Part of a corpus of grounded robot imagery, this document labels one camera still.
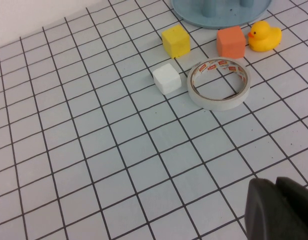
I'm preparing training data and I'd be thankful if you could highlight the white foam cube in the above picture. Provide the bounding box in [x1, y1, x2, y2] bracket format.
[152, 63, 182, 95]

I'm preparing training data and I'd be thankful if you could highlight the white tape roll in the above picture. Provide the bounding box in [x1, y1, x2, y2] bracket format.
[186, 57, 251, 112]

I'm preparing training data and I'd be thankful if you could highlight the grid-patterned light blue tablecloth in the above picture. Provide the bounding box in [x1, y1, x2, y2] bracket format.
[0, 0, 308, 240]

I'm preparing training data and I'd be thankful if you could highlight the yellow foam cube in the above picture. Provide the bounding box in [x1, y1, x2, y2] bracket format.
[161, 24, 191, 60]

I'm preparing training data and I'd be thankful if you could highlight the yellow rubber duck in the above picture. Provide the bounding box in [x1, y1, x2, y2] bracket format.
[247, 20, 283, 53]

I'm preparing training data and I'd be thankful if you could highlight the orange foam cube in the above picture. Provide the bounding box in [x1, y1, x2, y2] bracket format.
[216, 25, 246, 60]

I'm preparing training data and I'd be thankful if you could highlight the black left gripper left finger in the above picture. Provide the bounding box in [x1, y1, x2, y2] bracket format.
[244, 177, 289, 240]

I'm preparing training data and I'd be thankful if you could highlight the blue cup stand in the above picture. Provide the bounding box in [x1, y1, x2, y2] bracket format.
[170, 0, 272, 28]

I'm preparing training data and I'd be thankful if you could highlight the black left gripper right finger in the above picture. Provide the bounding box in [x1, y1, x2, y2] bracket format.
[275, 176, 308, 240]

